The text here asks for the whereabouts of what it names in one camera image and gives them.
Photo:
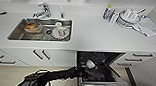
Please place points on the stainless steel dishwasher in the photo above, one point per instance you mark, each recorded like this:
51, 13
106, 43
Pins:
106, 75

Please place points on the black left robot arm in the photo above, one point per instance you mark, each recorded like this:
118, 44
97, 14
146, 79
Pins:
42, 78

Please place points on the white drawer stack beside dishwasher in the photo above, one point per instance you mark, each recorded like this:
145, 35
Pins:
135, 59

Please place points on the white two-door sink cabinet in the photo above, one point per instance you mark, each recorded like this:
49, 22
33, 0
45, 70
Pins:
43, 57

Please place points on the white cup in sink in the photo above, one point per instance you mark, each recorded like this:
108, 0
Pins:
61, 31

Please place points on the small chrome sink knob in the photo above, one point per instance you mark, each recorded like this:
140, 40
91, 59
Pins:
62, 15

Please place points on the dish soap bottle blue label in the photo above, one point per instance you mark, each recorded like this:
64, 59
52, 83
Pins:
107, 12

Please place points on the orange sponge in brown bowl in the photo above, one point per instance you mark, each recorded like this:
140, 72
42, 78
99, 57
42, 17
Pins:
32, 27

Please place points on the stack of white plates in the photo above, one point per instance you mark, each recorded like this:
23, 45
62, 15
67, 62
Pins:
128, 18

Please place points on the white drawer stack beside microwave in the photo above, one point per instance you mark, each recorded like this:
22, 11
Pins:
6, 57

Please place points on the steel kitchen sink basin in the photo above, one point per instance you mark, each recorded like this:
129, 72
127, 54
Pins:
16, 35

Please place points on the chrome sink faucet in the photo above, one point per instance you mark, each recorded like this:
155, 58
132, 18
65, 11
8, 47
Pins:
42, 10

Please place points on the small chrome side tap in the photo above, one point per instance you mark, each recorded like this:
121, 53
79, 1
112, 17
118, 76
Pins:
0, 11

